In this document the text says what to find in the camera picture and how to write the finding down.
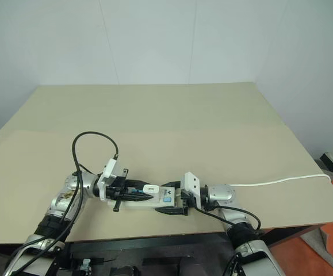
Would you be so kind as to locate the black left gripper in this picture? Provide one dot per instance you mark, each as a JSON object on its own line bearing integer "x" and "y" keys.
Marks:
{"x": 117, "y": 188}

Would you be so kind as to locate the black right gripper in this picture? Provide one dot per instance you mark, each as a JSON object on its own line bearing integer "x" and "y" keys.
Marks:
{"x": 187, "y": 201}

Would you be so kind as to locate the white charger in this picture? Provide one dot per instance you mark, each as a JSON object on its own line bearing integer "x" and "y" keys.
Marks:
{"x": 151, "y": 190}

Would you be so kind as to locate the white power strip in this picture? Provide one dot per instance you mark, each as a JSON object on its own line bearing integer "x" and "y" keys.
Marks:
{"x": 143, "y": 205}

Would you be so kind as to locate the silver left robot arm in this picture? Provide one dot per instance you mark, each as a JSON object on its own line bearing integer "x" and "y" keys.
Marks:
{"x": 57, "y": 201}

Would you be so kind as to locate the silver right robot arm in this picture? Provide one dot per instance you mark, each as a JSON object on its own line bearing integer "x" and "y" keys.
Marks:
{"x": 222, "y": 195}

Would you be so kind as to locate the silver metal clamp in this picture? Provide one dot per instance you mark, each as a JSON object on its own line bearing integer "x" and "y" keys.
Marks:
{"x": 85, "y": 265}

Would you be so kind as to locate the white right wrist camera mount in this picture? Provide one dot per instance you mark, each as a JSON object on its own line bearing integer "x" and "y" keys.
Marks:
{"x": 191, "y": 182}

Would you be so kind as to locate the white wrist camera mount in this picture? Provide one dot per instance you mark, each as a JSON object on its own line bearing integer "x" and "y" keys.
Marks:
{"x": 111, "y": 169}
{"x": 191, "y": 182}

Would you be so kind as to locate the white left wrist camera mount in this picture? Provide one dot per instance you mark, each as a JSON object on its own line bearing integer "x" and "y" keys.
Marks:
{"x": 111, "y": 169}

